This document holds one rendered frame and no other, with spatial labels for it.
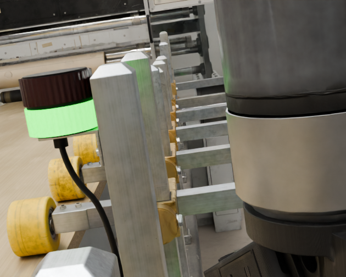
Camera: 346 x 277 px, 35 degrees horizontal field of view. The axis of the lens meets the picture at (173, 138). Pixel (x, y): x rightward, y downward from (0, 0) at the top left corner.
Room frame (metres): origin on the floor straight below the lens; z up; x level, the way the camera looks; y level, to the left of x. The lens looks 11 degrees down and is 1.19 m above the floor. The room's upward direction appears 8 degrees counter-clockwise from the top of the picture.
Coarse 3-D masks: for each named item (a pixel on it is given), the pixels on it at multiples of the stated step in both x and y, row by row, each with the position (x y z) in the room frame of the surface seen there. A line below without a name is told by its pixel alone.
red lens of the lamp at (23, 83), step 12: (84, 72) 0.44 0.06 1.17; (24, 84) 0.44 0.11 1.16; (36, 84) 0.43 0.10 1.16; (48, 84) 0.43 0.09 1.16; (60, 84) 0.43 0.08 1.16; (72, 84) 0.43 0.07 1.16; (84, 84) 0.44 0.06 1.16; (24, 96) 0.44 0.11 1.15; (36, 96) 0.43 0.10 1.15; (48, 96) 0.43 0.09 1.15; (60, 96) 0.43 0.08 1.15; (72, 96) 0.43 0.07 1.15; (84, 96) 0.44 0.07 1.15
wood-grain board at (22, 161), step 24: (0, 120) 2.36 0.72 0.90; (24, 120) 2.24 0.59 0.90; (0, 144) 1.75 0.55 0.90; (24, 144) 1.68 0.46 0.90; (48, 144) 1.62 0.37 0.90; (72, 144) 1.56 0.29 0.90; (0, 168) 1.37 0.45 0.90; (24, 168) 1.33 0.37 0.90; (0, 192) 1.13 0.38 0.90; (24, 192) 1.10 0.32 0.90; (48, 192) 1.07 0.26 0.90; (96, 192) 1.04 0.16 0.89; (0, 216) 0.96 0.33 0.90; (0, 240) 0.83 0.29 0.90; (72, 240) 0.79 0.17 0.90; (0, 264) 0.73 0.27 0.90; (24, 264) 0.72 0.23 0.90
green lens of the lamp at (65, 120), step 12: (60, 108) 0.43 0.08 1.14; (72, 108) 0.43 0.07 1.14; (84, 108) 0.44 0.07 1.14; (36, 120) 0.43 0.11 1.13; (48, 120) 0.43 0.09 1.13; (60, 120) 0.43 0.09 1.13; (72, 120) 0.43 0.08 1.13; (84, 120) 0.44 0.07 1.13; (96, 120) 0.45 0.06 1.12; (36, 132) 0.44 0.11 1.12; (48, 132) 0.43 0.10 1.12; (60, 132) 0.43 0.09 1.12; (72, 132) 0.43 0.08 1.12
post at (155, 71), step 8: (152, 72) 0.94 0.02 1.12; (160, 80) 0.97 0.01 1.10; (160, 88) 0.94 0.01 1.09; (160, 96) 0.94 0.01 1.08; (160, 104) 0.94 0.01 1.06; (160, 112) 0.94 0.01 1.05; (160, 120) 0.94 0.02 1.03; (160, 128) 0.94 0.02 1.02; (168, 136) 0.94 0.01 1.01; (168, 144) 0.94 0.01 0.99; (168, 152) 0.94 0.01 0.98; (184, 240) 0.96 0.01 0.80; (184, 248) 0.94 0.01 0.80; (184, 256) 0.94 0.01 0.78; (184, 264) 0.94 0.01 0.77; (184, 272) 0.94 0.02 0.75
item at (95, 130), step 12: (48, 72) 0.47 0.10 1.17; (60, 72) 0.44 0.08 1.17; (72, 72) 0.44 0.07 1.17; (36, 108) 0.44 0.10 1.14; (48, 108) 0.43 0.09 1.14; (84, 132) 0.44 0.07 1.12; (96, 132) 0.44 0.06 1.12; (60, 144) 0.45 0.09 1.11; (72, 168) 0.46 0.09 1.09; (84, 192) 0.45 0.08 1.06; (96, 204) 0.45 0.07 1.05; (108, 228) 0.45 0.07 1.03; (120, 264) 0.45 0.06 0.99
